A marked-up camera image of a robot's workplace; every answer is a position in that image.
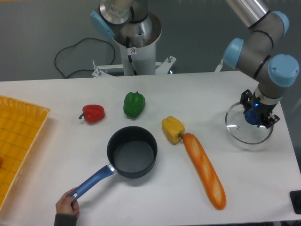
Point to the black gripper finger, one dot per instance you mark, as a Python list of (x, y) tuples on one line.
[(268, 121), (245, 100)]

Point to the orange baguette bread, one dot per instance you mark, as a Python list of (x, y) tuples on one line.
[(211, 183)]

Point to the yellow bell pepper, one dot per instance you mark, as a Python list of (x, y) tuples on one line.
[(173, 129)]

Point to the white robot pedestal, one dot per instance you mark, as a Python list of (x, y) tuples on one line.
[(137, 45)]

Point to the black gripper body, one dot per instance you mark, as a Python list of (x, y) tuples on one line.
[(258, 107)]

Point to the red bell pepper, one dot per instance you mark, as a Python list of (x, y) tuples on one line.
[(92, 113)]

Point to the green bell pepper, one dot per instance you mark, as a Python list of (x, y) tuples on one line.
[(134, 104)]

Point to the yellow woven basket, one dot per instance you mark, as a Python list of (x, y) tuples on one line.
[(20, 125)]

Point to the dark saucepan blue handle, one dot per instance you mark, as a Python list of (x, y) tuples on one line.
[(131, 152)]

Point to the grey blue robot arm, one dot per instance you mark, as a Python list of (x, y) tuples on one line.
[(252, 57)]

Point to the black device at table edge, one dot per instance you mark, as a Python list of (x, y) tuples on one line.
[(296, 200)]

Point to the forearm in grey sleeve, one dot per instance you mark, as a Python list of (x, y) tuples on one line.
[(65, 220)]

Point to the person hand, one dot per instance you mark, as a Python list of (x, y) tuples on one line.
[(64, 205)]

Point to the glass lid blue knob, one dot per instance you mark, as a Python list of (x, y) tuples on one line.
[(244, 125)]

